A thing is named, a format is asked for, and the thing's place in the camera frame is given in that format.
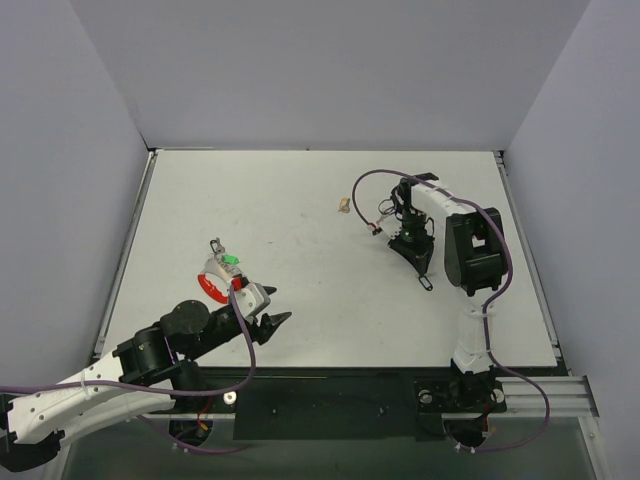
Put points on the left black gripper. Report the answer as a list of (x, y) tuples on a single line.
[(260, 323)]

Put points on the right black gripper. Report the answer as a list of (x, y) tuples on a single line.
[(413, 242)]

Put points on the key with black tag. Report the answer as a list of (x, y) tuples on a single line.
[(425, 283)]

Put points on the red handle spring keyring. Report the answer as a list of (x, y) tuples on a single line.
[(216, 275)]

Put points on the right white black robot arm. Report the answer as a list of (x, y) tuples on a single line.
[(474, 258)]

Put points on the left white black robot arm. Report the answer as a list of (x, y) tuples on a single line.
[(155, 370)]

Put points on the green key tag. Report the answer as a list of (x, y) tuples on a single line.
[(230, 259)]

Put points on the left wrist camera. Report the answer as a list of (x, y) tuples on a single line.
[(249, 300)]

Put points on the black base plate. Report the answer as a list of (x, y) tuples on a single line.
[(357, 404)]

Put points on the aluminium frame rail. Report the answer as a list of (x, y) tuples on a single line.
[(563, 396)]

